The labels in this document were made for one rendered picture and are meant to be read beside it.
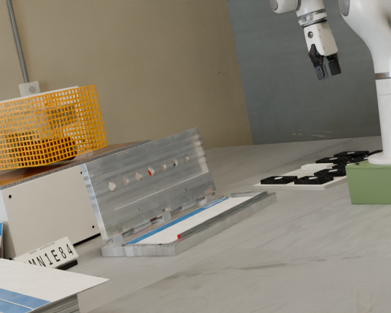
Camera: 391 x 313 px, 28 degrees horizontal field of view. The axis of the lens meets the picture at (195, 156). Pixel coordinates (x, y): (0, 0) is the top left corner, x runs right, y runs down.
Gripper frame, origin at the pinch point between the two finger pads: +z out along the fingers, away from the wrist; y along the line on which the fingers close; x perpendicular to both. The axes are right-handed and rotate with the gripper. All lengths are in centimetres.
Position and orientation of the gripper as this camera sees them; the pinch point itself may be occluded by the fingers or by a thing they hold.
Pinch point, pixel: (329, 73)
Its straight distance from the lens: 234.9
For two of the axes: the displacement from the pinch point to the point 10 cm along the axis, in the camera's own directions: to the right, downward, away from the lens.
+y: 5.5, -2.3, 8.0
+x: -7.8, 2.0, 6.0
